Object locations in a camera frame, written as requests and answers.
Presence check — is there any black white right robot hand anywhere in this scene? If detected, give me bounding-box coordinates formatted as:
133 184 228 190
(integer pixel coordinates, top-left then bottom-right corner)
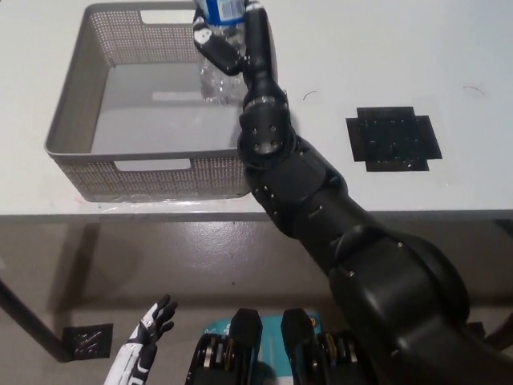
192 0 288 107

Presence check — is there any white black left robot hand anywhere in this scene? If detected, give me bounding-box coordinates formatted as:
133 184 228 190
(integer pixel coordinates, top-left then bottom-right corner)
103 294 179 385

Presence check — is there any clear plastic water bottle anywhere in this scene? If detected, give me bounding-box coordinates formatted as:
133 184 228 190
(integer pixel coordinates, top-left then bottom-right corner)
194 0 248 106

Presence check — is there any black floor tape patch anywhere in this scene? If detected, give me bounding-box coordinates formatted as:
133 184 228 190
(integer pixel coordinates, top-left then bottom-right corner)
62 324 114 360

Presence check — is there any grey perforated plastic basket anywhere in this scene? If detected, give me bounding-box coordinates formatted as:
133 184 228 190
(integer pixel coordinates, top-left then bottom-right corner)
43 2 257 203

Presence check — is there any black tape square patch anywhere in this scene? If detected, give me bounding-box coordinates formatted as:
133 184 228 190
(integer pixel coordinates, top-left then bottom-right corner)
346 106 443 173

